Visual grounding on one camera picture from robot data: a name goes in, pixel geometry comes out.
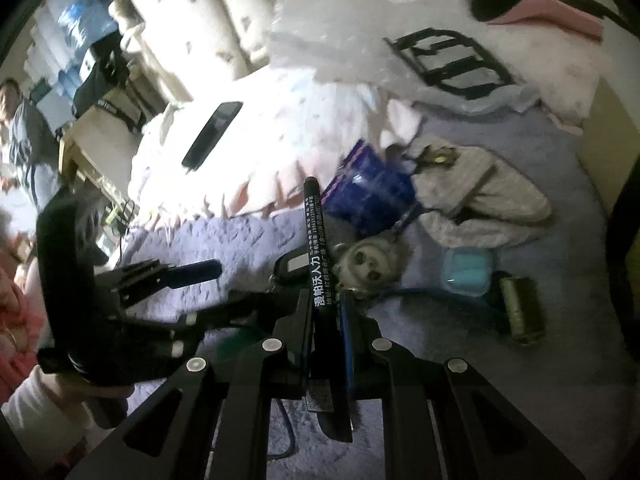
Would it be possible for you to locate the black smartphone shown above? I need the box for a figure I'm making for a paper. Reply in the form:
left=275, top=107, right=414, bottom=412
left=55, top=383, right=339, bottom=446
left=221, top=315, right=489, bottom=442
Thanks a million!
left=181, top=101, right=244, bottom=171

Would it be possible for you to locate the person's left forearm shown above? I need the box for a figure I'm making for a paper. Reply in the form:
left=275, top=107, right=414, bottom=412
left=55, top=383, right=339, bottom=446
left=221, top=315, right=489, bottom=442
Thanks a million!
left=0, top=362, right=133, bottom=461

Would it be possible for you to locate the yellow bolster with black strap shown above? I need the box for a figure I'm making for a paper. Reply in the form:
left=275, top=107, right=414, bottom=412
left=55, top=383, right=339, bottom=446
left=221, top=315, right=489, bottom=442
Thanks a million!
left=577, top=77, right=640, bottom=311

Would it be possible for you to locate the round plush face keychain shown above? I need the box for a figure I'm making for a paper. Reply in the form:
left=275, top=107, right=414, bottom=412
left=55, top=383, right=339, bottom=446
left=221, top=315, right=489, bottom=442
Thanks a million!
left=332, top=240, right=401, bottom=296

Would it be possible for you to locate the clear bag with black print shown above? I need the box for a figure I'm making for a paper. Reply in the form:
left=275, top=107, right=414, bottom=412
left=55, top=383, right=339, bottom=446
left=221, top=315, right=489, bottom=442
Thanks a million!
left=267, top=0, right=541, bottom=113

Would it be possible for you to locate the light blue earbuds case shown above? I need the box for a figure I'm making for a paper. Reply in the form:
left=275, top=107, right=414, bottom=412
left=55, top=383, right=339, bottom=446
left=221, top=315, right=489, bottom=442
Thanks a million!
left=442, top=247, right=497, bottom=297

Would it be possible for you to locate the olive metallic cylinder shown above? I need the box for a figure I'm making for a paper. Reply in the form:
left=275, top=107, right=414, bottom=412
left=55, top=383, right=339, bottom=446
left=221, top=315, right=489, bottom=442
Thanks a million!
left=500, top=271, right=546, bottom=346

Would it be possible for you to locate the light wooden desk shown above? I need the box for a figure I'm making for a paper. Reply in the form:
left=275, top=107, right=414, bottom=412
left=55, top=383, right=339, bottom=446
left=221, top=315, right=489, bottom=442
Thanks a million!
left=57, top=87, right=151, bottom=221

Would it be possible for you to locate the black car key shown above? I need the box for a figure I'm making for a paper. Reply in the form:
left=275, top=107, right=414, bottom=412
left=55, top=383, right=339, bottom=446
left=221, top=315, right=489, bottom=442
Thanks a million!
left=272, top=252, right=313, bottom=291

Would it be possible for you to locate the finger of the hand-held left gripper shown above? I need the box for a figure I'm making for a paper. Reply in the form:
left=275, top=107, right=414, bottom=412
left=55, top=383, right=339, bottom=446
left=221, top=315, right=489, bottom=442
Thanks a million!
left=170, top=290, right=301, bottom=356
left=120, top=259, right=223, bottom=306

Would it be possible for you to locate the cream pouch with dark bow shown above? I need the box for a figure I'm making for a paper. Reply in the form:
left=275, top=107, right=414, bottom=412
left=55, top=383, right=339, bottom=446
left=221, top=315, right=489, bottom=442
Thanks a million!
left=407, top=135, right=553, bottom=251

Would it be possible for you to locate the pink ruffled blanket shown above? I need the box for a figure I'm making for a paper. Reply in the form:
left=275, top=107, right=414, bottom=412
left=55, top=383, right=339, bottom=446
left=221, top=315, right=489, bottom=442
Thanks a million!
left=127, top=67, right=426, bottom=221

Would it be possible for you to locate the black pen with white print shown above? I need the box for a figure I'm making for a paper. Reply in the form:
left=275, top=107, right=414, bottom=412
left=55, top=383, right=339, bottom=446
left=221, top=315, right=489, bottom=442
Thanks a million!
left=302, top=176, right=357, bottom=445

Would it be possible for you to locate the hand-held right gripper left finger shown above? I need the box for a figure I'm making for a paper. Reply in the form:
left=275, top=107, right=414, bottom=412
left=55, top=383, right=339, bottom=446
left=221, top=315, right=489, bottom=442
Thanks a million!
left=65, top=287, right=321, bottom=480

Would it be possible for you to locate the black plastic frame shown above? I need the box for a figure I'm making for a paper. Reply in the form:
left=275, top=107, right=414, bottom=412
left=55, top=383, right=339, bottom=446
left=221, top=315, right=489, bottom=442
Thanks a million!
left=382, top=27, right=516, bottom=98

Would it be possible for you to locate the stack of white blue boxes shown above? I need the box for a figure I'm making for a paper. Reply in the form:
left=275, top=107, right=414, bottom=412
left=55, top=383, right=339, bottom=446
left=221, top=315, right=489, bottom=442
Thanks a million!
left=22, top=0, right=126, bottom=116

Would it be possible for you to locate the cream embroidered quilt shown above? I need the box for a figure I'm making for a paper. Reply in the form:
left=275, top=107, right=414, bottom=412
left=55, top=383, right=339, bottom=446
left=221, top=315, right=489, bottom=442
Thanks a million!
left=107, top=0, right=273, bottom=106

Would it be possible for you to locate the person's pink garment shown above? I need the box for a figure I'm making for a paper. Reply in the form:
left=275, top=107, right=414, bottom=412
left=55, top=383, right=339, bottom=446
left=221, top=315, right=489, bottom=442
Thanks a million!
left=0, top=255, right=51, bottom=401

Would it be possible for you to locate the blue snack packet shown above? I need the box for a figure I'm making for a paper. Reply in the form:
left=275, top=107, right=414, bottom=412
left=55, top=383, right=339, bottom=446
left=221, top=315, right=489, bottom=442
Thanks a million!
left=322, top=140, right=418, bottom=241

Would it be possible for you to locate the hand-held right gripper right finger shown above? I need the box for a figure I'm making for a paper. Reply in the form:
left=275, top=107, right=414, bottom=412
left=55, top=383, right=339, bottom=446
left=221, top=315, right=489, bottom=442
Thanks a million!
left=339, top=290, right=586, bottom=480

